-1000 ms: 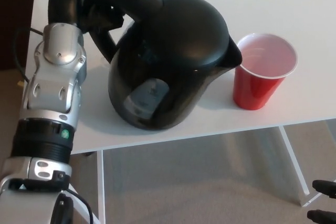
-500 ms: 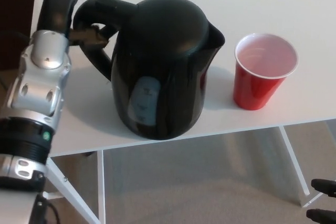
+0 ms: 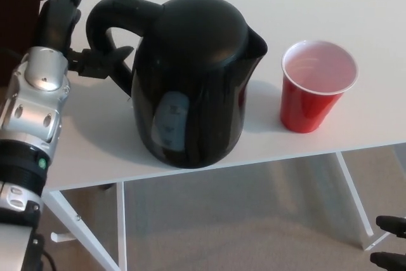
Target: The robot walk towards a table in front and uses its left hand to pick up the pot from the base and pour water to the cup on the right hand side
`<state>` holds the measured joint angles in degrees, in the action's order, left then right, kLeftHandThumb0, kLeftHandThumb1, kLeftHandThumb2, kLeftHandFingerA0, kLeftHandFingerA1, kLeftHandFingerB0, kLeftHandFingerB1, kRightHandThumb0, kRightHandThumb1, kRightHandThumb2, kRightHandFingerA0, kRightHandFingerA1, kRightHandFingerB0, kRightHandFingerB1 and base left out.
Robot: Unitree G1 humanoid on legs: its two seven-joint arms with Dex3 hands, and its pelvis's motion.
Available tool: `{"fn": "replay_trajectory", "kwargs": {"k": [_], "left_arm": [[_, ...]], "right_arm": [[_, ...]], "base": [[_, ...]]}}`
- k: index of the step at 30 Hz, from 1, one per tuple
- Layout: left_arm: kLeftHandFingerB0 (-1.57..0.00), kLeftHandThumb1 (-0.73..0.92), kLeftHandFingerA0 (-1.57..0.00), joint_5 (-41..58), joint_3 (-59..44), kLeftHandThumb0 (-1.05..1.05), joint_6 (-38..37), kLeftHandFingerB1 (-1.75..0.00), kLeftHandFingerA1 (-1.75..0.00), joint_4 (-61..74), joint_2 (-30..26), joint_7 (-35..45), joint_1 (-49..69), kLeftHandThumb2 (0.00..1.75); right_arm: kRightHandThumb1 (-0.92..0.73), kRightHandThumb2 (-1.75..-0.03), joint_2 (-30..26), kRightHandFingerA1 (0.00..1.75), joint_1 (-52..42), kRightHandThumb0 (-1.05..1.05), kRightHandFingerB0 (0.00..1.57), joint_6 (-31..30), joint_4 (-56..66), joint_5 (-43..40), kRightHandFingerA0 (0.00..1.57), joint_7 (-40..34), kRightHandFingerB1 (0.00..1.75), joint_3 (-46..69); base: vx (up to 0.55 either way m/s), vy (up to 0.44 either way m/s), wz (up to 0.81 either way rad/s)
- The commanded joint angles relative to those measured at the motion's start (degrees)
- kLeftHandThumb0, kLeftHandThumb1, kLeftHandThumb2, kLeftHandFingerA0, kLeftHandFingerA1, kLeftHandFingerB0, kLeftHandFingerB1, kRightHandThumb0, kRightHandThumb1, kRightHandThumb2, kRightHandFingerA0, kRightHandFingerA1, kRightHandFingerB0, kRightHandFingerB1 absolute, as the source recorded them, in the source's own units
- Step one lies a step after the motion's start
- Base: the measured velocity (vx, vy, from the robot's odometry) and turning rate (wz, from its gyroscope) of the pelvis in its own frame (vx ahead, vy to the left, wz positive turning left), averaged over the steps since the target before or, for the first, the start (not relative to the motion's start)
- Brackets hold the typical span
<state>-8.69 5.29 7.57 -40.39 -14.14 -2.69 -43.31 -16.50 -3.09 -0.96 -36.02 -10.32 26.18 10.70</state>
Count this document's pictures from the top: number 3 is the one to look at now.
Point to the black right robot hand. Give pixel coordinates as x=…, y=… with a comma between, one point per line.
x=393, y=225

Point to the white table leg hook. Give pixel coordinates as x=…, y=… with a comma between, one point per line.
x=60, y=237

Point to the black electric kettle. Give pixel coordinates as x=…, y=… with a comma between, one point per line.
x=196, y=61

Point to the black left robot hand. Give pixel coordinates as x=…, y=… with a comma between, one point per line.
x=54, y=26

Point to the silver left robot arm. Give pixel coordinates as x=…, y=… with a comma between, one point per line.
x=35, y=99

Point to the white table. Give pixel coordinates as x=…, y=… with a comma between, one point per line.
x=317, y=7

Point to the red plastic cup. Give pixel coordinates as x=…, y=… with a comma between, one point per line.
x=307, y=109

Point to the dark brown furniture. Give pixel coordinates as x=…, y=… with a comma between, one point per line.
x=16, y=14

